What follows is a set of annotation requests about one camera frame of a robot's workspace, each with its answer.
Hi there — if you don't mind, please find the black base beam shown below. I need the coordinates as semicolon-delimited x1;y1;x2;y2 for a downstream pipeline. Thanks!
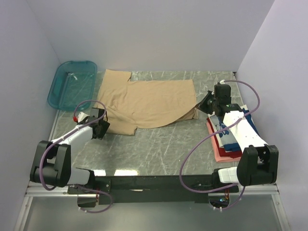
67;175;241;208

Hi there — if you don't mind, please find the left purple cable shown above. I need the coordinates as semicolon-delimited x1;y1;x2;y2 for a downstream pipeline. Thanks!
38;100;108;192

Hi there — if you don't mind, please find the teal plastic basket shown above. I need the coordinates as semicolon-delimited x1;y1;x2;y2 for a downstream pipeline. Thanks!
47;61;97;112

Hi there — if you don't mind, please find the blue white folded shirt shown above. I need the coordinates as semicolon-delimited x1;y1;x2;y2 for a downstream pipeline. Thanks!
208;105;259;153

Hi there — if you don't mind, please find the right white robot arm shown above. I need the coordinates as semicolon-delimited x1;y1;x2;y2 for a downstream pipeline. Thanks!
196;80;279;186

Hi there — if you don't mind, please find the purple cable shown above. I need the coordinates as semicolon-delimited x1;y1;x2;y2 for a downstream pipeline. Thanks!
179;79;262;212
38;100;108;192

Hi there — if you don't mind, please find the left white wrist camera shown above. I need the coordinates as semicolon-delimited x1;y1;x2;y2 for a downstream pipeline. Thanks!
73;112;89;123

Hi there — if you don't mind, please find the beige t shirt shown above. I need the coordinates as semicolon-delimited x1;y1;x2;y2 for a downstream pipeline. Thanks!
97;69;198;135

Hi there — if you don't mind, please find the red folded shirt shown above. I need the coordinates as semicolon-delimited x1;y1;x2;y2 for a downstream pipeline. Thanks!
206;118;242;158

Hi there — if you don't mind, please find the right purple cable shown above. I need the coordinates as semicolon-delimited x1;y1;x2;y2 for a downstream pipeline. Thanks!
179;79;262;212

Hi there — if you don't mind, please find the pink folded shirt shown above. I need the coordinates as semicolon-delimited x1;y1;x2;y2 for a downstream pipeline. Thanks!
210;137;241;163

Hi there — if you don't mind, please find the aluminium frame rail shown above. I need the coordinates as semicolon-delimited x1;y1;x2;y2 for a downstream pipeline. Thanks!
25;182;77;197

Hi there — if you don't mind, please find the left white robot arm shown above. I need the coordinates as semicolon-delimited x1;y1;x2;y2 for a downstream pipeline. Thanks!
30;108;110;190

